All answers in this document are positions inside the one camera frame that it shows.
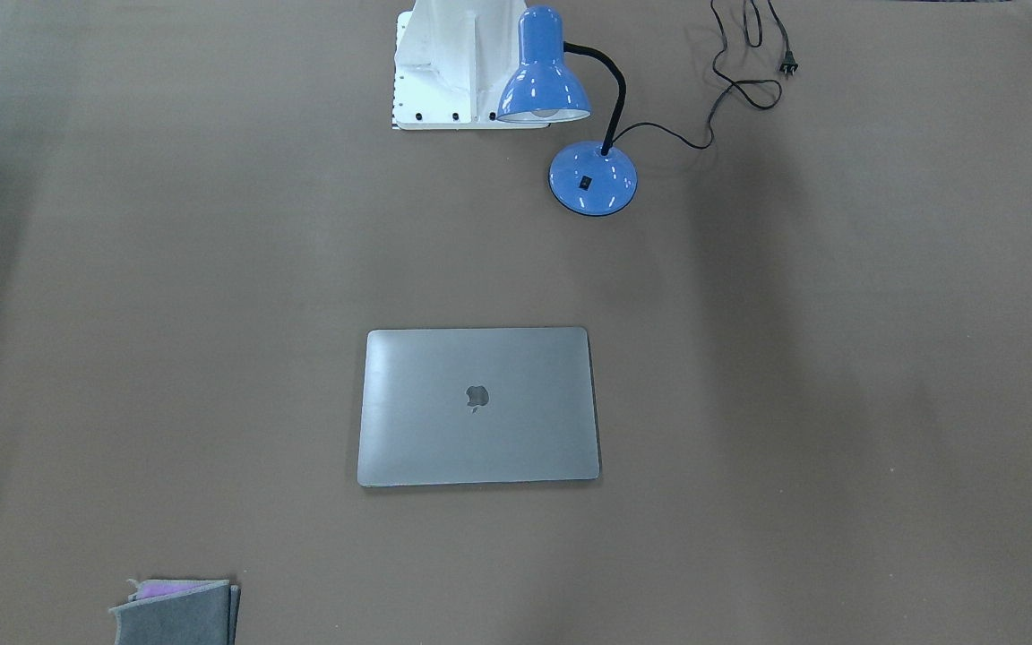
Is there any grey laptop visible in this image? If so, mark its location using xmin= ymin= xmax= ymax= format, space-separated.
xmin=356 ymin=326 xmax=602 ymax=487

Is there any blue desk lamp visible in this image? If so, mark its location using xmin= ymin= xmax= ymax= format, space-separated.
xmin=495 ymin=5 xmax=639 ymax=218

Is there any folded grey cloth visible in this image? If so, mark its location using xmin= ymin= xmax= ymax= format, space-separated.
xmin=109 ymin=579 xmax=240 ymax=644

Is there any black lamp power cable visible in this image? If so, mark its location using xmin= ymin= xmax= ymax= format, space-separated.
xmin=610 ymin=0 xmax=800 ymax=153

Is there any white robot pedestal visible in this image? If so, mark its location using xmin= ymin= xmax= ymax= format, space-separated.
xmin=391 ymin=1 xmax=541 ymax=131

